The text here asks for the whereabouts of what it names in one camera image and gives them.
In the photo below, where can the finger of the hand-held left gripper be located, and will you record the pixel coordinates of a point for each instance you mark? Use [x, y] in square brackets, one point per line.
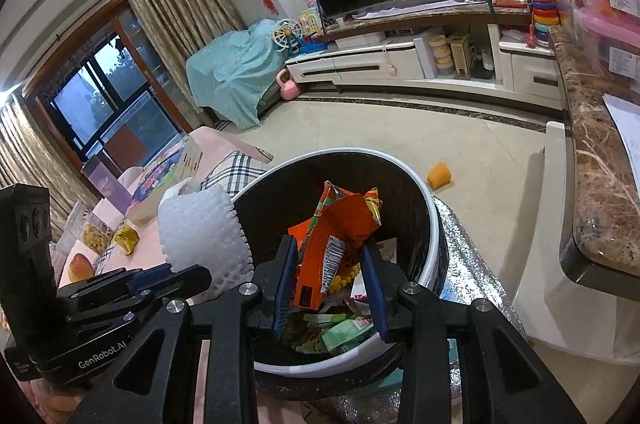
[115, 281]
[150, 296]

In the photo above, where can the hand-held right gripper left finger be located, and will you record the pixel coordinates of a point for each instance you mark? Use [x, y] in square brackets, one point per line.
[285, 289]

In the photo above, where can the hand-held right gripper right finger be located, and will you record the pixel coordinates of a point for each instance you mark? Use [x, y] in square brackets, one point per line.
[375, 294]

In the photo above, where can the yellow spiky ball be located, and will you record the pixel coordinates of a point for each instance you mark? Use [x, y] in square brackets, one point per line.
[345, 278]

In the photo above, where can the green carton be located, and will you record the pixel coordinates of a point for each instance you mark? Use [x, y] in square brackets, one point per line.
[345, 334]

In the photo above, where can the orange snack wrapper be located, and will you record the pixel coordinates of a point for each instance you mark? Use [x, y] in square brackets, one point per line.
[330, 234]

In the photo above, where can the white foam fruit net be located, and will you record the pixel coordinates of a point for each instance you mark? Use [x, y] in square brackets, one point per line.
[200, 234]

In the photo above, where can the white black trash bin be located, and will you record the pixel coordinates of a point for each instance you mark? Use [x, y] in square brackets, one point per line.
[280, 209]

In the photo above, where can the orange bun packet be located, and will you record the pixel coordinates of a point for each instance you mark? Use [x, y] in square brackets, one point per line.
[80, 266]

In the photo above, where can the yellow snack packet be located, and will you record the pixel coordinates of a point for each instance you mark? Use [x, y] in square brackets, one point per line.
[125, 239]

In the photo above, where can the pink blanket with plaid lining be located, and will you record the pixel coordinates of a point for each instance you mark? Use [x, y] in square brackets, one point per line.
[150, 249]

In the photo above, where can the clear box of yellow snacks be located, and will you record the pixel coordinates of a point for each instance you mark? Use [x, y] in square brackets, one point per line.
[97, 234]

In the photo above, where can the green snack wrapper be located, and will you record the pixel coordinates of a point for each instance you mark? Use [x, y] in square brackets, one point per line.
[307, 339]

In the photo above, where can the silver foil mat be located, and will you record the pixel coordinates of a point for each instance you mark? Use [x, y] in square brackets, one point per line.
[470, 274]

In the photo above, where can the purple box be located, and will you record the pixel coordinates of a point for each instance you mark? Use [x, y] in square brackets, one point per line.
[105, 181]

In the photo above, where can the white tissue box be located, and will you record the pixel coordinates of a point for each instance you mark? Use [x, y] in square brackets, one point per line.
[177, 191]

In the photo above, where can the orange cup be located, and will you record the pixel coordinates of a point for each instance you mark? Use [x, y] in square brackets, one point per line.
[439, 175]

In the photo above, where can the sliding glass door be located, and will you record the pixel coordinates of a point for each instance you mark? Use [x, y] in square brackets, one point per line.
[125, 114]

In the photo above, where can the pink kettlebell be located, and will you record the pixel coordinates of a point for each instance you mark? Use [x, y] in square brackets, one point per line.
[288, 88]

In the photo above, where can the pink hanging tag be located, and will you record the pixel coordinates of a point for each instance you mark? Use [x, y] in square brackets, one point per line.
[389, 66]

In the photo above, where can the teal cloth cover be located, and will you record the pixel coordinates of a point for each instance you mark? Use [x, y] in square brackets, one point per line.
[235, 64]

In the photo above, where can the white television cabinet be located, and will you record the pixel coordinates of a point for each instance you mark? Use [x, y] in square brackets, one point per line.
[360, 59]

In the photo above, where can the blue toy base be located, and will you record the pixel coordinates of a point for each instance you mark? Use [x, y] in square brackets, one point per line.
[310, 46]

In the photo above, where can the stack of yellow-lid containers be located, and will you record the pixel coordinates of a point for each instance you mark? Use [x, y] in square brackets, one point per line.
[440, 56]

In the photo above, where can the wooden toy box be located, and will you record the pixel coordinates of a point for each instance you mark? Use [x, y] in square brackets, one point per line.
[460, 56]

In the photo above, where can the ferris wheel toy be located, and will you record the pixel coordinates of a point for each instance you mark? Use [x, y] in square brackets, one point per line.
[287, 35]

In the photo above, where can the brown marble-top table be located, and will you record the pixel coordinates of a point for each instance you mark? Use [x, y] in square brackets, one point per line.
[600, 164]

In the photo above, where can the colourful toy house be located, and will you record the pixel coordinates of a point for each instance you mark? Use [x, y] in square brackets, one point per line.
[310, 16]

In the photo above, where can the white paper sheet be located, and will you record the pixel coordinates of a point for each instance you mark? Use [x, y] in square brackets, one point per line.
[625, 129]

